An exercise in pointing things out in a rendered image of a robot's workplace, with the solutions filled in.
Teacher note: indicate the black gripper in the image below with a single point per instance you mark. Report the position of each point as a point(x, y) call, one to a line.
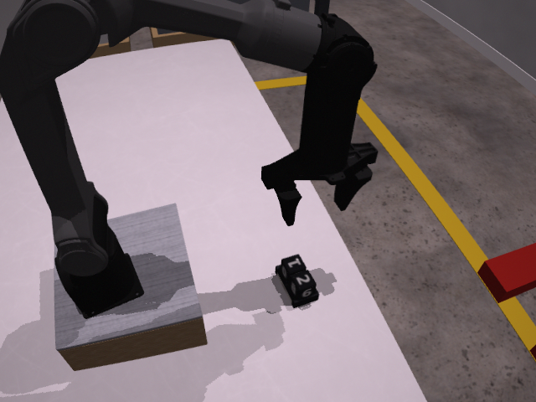
point(320, 160)

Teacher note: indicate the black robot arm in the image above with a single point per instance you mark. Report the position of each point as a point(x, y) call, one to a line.
point(51, 37)

